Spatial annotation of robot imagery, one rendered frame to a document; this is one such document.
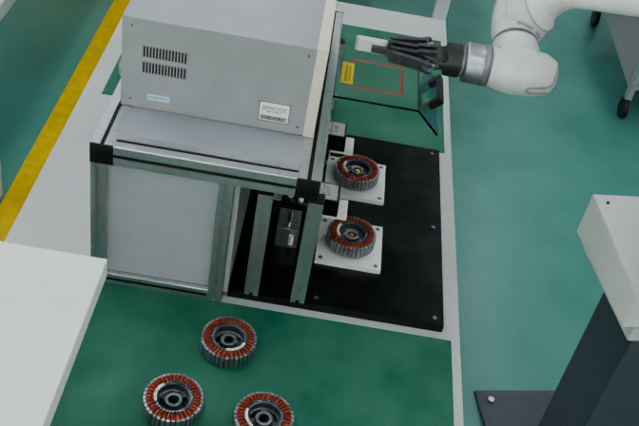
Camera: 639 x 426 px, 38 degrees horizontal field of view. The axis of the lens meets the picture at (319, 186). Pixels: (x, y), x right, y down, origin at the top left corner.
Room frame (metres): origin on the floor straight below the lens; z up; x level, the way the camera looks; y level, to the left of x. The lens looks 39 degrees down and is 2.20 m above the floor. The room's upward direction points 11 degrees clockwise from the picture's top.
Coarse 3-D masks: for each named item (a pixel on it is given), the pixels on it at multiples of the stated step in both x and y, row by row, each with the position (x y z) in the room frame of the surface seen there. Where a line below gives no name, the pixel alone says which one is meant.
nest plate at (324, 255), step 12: (324, 228) 1.62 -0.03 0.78; (324, 240) 1.58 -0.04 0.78; (360, 240) 1.61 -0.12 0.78; (324, 252) 1.54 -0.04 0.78; (372, 252) 1.57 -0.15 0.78; (324, 264) 1.51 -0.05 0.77; (336, 264) 1.51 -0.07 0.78; (348, 264) 1.52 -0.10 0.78; (360, 264) 1.53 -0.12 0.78; (372, 264) 1.53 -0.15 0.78
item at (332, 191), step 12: (324, 192) 1.58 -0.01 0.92; (336, 192) 1.59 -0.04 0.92; (276, 204) 1.55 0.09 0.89; (288, 204) 1.55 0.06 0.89; (300, 204) 1.55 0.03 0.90; (324, 204) 1.56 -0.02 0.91; (336, 204) 1.56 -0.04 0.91; (288, 216) 1.56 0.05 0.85; (324, 216) 1.56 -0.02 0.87; (336, 216) 1.55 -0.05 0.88
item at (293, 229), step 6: (282, 210) 1.61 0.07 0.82; (288, 210) 1.61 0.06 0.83; (294, 210) 1.62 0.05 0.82; (282, 216) 1.59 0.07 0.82; (294, 216) 1.60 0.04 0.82; (300, 216) 1.60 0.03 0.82; (282, 222) 1.57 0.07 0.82; (294, 222) 1.58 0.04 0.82; (282, 228) 1.55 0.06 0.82; (288, 228) 1.55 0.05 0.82; (294, 228) 1.55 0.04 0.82; (276, 234) 1.55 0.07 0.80; (282, 234) 1.55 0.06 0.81; (288, 234) 1.55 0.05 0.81; (294, 234) 1.55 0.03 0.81; (276, 240) 1.55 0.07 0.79; (282, 240) 1.55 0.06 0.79; (294, 240) 1.55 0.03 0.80; (288, 246) 1.55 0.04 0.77; (294, 246) 1.55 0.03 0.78
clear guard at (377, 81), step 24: (336, 72) 1.85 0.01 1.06; (360, 72) 1.87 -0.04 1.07; (384, 72) 1.89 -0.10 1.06; (408, 72) 1.91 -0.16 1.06; (336, 96) 1.75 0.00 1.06; (360, 96) 1.77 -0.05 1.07; (384, 96) 1.79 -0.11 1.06; (408, 96) 1.80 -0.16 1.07; (432, 96) 1.89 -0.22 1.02; (432, 120) 1.79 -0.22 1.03
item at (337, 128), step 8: (336, 128) 1.83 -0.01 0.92; (344, 128) 1.84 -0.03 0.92; (328, 136) 1.80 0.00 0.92; (336, 136) 1.80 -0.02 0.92; (344, 136) 1.81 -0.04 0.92; (328, 144) 1.79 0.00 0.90; (336, 144) 1.80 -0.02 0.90; (344, 144) 1.80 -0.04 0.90; (352, 144) 1.84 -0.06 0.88; (336, 152) 1.80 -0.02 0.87; (344, 152) 1.80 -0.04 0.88; (352, 152) 1.80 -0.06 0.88
